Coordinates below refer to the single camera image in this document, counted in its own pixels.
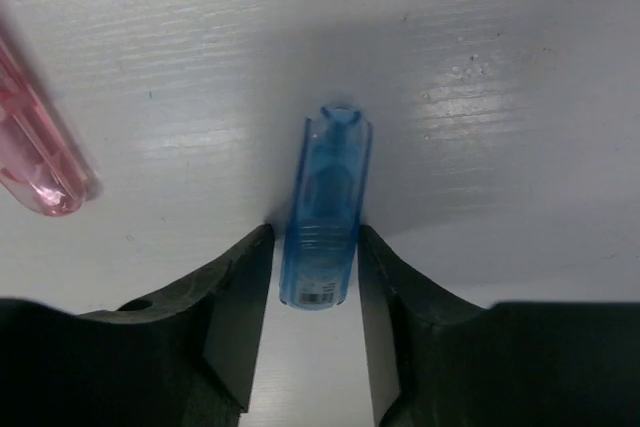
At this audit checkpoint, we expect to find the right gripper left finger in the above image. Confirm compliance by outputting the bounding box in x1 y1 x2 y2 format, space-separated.
1 224 274 426

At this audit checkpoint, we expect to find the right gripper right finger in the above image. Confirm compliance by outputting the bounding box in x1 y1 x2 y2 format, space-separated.
358 226 639 426

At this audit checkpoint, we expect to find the light blue correction tape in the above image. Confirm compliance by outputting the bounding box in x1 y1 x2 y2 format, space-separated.
279 104 373 311

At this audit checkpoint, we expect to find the pink correction tape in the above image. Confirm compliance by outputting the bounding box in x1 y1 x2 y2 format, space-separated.
1 20 102 218

